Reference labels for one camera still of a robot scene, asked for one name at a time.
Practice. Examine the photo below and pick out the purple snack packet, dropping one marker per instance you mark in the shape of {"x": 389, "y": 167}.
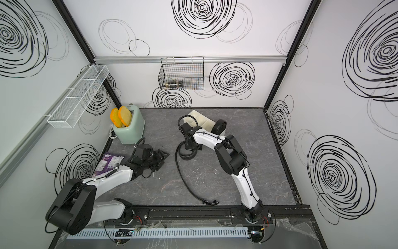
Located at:
{"x": 107, "y": 163}

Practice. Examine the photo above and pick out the right toast slice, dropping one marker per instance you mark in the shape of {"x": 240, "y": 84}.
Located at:
{"x": 125, "y": 115}

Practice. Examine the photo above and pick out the grey slotted cable duct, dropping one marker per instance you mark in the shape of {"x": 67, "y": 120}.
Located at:
{"x": 162, "y": 233}

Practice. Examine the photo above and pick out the cream compartment storage tray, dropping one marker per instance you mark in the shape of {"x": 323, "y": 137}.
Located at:
{"x": 197, "y": 119}

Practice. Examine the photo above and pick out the mint green toaster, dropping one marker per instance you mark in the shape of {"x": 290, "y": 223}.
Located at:
{"x": 134, "y": 132}

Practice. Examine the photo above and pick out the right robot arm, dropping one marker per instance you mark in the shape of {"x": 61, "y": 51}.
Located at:
{"x": 232, "y": 159}

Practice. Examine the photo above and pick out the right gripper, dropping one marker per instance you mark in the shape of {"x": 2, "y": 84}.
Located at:
{"x": 186, "y": 129}

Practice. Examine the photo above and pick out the black wire wall basket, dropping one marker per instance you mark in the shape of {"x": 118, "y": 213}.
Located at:
{"x": 190, "y": 70}

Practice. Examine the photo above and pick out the items in wire basket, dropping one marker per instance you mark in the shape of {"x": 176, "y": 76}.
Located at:
{"x": 173, "y": 85}

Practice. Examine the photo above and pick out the toast slice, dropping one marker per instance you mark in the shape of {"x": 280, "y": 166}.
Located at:
{"x": 115, "y": 118}
{"x": 125, "y": 115}

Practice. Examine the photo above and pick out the white wire wall shelf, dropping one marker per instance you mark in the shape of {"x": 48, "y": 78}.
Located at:
{"x": 87, "y": 95}

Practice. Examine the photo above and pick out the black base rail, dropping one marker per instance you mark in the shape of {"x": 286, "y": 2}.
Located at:
{"x": 235, "y": 214}

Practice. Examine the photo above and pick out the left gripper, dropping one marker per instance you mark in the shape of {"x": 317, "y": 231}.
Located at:
{"x": 161, "y": 157}

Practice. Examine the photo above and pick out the left toast slice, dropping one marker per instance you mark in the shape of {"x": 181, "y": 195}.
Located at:
{"x": 115, "y": 118}

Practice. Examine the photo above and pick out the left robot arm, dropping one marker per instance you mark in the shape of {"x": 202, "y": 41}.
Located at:
{"x": 76, "y": 206}

